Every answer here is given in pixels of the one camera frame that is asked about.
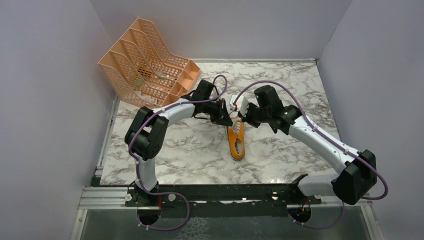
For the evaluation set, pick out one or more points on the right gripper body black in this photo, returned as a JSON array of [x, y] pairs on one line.
[[255, 115]]

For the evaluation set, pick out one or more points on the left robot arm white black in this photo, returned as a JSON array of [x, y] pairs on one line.
[[146, 134]]

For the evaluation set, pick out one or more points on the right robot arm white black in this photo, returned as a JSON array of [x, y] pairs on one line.
[[355, 171]]

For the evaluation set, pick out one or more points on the white shoelace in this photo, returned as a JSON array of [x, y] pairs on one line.
[[236, 126]]

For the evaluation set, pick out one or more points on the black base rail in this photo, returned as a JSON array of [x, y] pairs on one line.
[[224, 200]]

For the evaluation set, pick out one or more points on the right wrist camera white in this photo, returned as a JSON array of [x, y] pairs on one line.
[[239, 104]]

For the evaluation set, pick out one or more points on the peach plastic file organizer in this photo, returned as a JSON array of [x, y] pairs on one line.
[[144, 72]]

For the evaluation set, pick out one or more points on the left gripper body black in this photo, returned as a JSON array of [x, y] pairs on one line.
[[214, 109]]

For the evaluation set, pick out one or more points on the orange canvas sneaker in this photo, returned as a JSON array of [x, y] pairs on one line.
[[236, 143]]

